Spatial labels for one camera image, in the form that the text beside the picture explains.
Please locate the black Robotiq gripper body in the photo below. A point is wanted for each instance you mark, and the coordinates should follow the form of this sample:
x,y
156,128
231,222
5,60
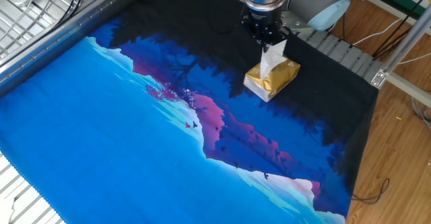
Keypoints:
x,y
264,24

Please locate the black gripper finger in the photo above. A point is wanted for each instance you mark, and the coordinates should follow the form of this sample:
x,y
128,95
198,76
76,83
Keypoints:
x,y
277,39
261,40

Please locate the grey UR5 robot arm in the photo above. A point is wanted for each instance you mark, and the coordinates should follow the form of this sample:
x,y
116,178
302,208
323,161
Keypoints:
x,y
309,2

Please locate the gold tissue pack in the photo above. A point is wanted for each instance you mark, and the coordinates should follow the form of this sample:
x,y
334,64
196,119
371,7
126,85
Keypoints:
x,y
279,79

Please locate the blue mountain landscape cloth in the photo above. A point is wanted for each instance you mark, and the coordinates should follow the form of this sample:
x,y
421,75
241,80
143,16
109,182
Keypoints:
x,y
84,133

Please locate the white paper sheet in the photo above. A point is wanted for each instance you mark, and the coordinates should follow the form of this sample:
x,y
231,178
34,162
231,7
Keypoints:
x,y
6,212

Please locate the aluminium frame post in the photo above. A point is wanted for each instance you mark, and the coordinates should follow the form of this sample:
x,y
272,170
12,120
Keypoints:
x,y
404,45

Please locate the aluminium frame beam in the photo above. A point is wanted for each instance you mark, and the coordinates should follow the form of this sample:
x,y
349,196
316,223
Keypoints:
x,y
410,89

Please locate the grey aluminium table rail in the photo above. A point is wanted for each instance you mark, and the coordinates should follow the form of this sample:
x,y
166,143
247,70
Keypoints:
x,y
67,37

